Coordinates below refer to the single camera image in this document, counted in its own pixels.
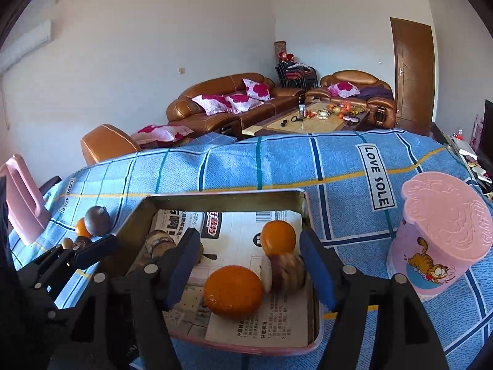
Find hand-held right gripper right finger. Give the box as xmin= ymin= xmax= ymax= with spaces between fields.
xmin=299 ymin=228 xmax=449 ymax=370

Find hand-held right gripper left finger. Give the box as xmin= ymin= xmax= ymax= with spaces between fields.
xmin=75 ymin=228 xmax=203 ymax=370

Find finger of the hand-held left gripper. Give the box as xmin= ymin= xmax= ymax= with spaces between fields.
xmin=36 ymin=235 xmax=121 ymax=297
xmin=17 ymin=247 xmax=75 ymax=284

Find purple passion fruit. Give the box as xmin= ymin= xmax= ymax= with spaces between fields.
xmin=84 ymin=206 xmax=113 ymax=236

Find large orange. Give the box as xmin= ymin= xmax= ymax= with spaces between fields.
xmin=203 ymin=265 xmax=263 ymax=320

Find pink tin box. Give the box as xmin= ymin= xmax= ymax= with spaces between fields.
xmin=112 ymin=189 xmax=322 ymax=355

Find printed paper liner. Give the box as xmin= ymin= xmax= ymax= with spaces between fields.
xmin=148 ymin=210 xmax=312 ymax=347

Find pink electric kettle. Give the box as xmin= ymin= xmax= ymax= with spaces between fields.
xmin=0 ymin=154 xmax=51 ymax=245

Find dark wooden chair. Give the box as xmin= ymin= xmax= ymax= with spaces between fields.
xmin=39 ymin=176 xmax=62 ymax=195

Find blue plaid tablecloth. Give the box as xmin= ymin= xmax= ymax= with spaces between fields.
xmin=8 ymin=128 xmax=493 ymax=370

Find white pillow magenta flowers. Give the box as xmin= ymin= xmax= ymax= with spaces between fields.
xmin=224 ymin=93 xmax=263 ymax=113
xmin=330 ymin=82 xmax=361 ymax=98
xmin=191 ymin=93 xmax=232 ymax=116
xmin=242 ymin=78 xmax=272 ymax=101
xmin=131 ymin=124 xmax=194 ymax=145

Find pink lidded cartoon cup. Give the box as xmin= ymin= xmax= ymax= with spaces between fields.
xmin=386 ymin=172 xmax=493 ymax=302

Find wooden coffee table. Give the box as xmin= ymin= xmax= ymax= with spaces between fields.
xmin=242 ymin=101 xmax=371 ymax=137

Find pile of fruit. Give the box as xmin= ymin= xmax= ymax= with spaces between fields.
xmin=325 ymin=102 xmax=366 ymax=116

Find brown leather three-seat sofa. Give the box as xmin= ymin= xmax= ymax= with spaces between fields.
xmin=166 ymin=72 xmax=305 ymax=139

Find cluttered television stand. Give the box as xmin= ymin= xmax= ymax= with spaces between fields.
xmin=429 ymin=121 xmax=493 ymax=201

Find purple blanket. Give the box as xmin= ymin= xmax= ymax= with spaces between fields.
xmin=356 ymin=87 xmax=394 ymax=103

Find stacked black chairs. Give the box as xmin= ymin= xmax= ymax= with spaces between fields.
xmin=275 ymin=61 xmax=318 ymax=89

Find brown leather armchair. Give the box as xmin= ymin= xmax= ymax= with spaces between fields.
xmin=306 ymin=70 xmax=397 ymax=130

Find white air conditioner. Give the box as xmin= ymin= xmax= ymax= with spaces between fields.
xmin=0 ymin=19 xmax=52 ymax=74

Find brown wooden door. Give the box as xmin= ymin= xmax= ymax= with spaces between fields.
xmin=390 ymin=17 xmax=437 ymax=135

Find black television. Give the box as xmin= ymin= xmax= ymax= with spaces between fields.
xmin=478 ymin=99 xmax=493 ymax=162

